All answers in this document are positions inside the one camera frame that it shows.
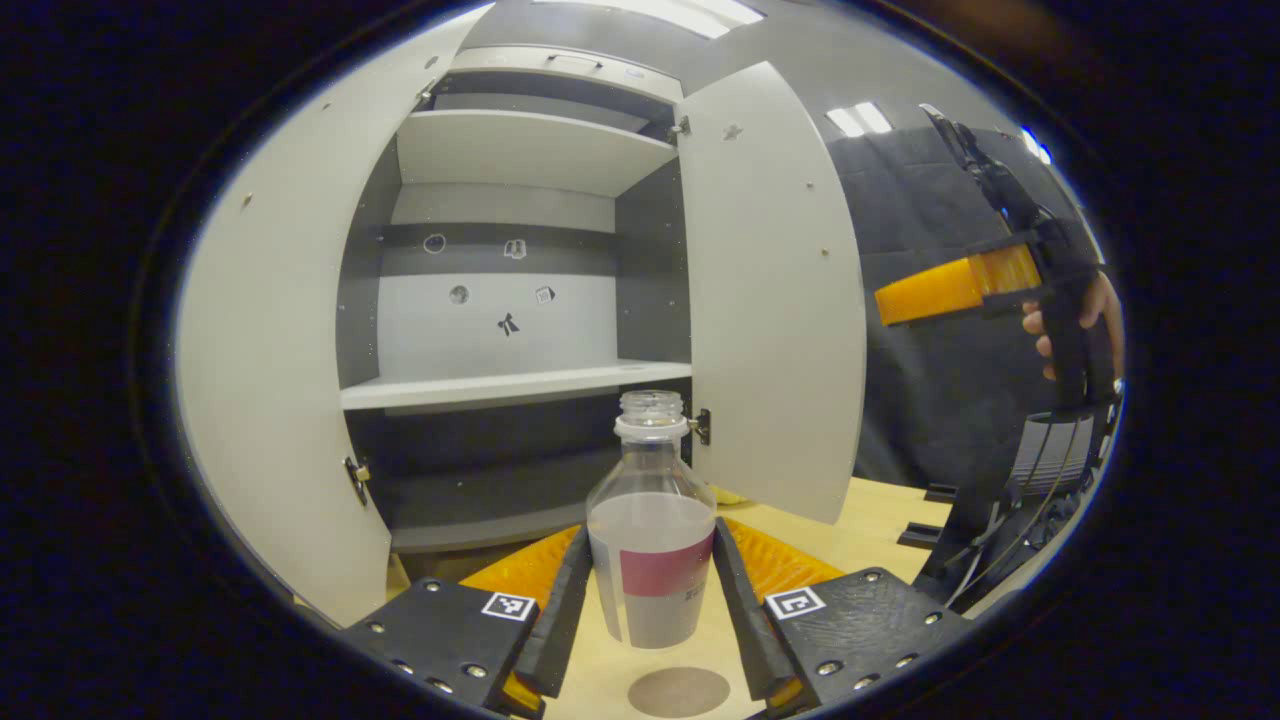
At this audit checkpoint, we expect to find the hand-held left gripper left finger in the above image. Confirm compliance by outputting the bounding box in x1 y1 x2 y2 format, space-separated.
335 525 596 719

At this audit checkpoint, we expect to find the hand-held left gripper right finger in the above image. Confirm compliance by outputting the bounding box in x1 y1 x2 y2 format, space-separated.
712 517 976 716

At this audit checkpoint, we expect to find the round brown coaster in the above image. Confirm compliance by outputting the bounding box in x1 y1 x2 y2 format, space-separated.
628 667 731 719

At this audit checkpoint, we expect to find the clear plastic bottle pink label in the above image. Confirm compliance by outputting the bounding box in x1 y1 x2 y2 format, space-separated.
586 390 718 651

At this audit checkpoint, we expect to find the white cabinet door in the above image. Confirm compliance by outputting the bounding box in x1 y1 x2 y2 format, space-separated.
175 10 496 629
677 62 867 526

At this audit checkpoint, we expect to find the black backdrop cloth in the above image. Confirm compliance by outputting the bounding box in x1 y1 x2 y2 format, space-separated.
825 125 1101 491

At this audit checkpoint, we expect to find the grey ribbed device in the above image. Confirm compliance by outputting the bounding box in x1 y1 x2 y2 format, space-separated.
1010 414 1097 497

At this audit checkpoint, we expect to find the black cable bundle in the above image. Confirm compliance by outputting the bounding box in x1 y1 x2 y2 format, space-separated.
940 400 1113 611

